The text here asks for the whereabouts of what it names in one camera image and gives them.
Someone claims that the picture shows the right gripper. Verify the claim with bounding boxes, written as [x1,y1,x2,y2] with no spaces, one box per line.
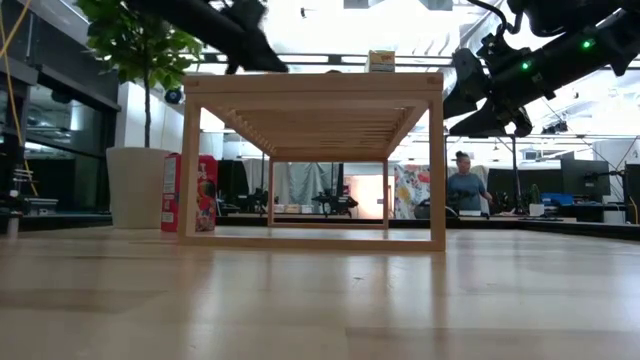
[442,37,534,138]

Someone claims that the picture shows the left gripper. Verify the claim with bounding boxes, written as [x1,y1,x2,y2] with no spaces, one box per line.
[222,0,290,75]

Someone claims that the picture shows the yellow Corn Pops cereal box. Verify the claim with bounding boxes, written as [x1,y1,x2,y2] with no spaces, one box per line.
[366,49,396,74]

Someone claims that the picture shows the red Froot Loops cereal box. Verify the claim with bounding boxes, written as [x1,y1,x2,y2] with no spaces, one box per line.
[160,152,219,234]

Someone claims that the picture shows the light wooden slatted shelf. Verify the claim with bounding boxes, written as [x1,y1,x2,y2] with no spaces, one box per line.
[177,72,447,253]

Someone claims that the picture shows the person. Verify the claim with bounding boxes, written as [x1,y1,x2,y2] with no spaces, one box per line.
[446,150,494,214]

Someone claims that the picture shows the floral patterned cloth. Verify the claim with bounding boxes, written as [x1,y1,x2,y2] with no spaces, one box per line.
[393,163,432,220]

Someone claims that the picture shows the green leafy potted tree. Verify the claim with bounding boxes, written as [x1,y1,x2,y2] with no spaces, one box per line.
[74,0,206,150]

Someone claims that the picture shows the small cactus white pot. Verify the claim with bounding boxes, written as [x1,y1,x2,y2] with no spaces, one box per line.
[529,183,545,217]

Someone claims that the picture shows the blue plastic bin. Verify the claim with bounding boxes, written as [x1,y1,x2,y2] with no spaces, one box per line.
[540,192,575,207]

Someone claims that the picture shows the black computer monitor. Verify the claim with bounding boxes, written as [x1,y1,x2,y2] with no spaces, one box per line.
[623,163,640,225]
[559,158,612,197]

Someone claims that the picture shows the grey hanging cloth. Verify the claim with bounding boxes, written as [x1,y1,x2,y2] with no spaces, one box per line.
[243,158,354,206]

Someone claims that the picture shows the orange lit panel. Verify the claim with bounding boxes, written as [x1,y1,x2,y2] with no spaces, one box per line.
[352,174,396,220]

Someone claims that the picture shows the grey tray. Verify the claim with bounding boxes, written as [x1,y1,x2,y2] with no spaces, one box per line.
[22,197,60,211]

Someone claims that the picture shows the black metal frame stand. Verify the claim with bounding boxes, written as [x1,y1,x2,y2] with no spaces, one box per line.
[443,132,521,216]

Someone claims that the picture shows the yellow cable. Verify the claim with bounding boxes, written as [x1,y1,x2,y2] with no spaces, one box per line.
[0,0,40,197]

